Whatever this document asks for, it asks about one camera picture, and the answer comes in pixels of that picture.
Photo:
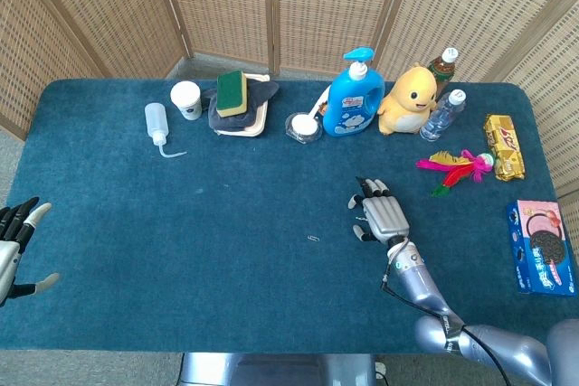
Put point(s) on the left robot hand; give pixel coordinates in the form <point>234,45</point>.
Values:
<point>13,241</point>

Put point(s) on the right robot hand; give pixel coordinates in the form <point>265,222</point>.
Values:
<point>384,216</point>

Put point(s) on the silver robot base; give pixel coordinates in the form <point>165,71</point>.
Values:
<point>276,370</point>

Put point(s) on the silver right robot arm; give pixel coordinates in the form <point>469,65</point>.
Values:
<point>452,309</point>

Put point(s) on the silver paper clip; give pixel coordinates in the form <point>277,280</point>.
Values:
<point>313,238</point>

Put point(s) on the colourful feather shuttlecock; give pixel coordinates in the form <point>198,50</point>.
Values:
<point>457,166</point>

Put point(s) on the blue detergent bottle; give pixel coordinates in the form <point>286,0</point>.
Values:
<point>353,106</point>

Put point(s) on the yellow plush toy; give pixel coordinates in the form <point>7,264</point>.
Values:
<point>407,103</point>

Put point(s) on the clear water bottle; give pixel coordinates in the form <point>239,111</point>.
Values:
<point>443,115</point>

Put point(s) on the gold snack package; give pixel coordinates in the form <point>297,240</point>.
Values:
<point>504,146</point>

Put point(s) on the brown tea bottle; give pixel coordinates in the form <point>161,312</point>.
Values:
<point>442,70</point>

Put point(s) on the beige food container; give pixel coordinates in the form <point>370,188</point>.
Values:
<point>258,121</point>

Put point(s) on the blue fabric tablecloth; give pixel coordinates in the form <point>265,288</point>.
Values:
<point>226,223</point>

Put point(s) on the blue cookie box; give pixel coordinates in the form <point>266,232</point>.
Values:
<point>540,246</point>

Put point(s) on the dark grey cloth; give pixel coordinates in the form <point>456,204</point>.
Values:
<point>235,120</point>

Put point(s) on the white squeeze wash bottle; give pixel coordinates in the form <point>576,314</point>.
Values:
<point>157,121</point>

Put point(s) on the yellow green scrub sponge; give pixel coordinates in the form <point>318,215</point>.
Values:
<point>231,93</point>

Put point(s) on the wooden rattan folding screen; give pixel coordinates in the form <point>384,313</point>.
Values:
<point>316,6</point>

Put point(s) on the white flower-print paper cup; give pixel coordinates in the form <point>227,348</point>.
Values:
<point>186,99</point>

